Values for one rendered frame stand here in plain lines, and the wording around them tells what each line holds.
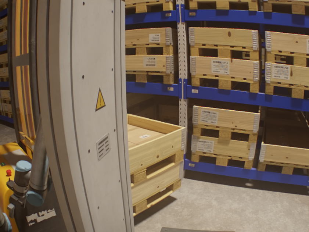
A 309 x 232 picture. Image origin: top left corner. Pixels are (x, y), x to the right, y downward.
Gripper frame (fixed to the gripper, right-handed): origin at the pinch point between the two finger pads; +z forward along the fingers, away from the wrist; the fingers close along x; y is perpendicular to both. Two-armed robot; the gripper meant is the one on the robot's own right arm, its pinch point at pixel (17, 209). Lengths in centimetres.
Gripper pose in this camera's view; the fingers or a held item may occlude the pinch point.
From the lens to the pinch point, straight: 146.0
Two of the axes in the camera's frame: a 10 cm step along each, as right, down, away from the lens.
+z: -3.9, 9.0, 1.8
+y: 9.1, 4.1, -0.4
